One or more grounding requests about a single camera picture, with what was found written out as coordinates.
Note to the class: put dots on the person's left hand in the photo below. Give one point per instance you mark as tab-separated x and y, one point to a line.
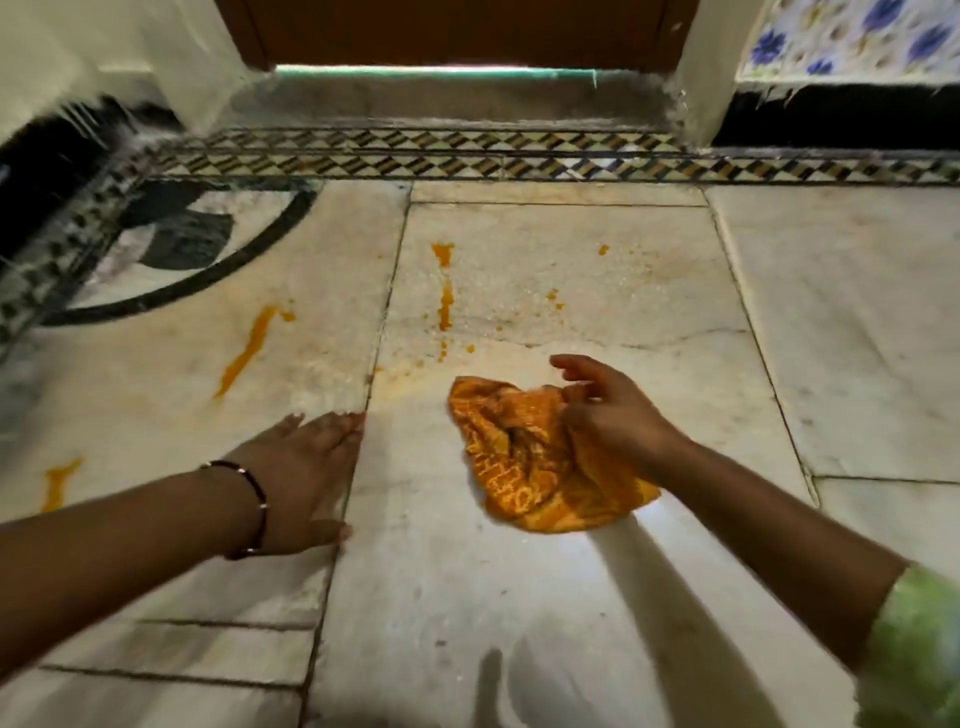
300	487

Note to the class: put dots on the person's right hand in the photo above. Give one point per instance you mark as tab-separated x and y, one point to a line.
619	424

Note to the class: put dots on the person's left thumb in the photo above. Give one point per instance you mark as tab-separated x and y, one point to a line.
330	533

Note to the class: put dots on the person's right fingers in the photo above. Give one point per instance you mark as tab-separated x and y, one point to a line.
589	379

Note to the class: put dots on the orange printed cloth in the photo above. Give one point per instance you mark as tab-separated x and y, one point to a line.
517	457

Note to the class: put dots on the person's left forearm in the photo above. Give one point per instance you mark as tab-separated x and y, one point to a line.
120	555

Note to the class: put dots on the person's right forearm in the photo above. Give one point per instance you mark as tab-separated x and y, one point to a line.
780	547

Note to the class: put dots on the orange liquid spill streak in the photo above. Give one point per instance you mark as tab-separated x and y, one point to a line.
445	296

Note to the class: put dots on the long orange liquid spill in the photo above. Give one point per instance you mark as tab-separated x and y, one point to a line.
249	349

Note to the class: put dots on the brown wooden door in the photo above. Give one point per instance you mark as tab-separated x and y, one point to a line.
457	34

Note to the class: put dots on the white blue floral sheet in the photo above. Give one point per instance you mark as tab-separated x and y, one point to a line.
847	37

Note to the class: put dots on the green patterned sleeve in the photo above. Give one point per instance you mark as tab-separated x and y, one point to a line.
919	652

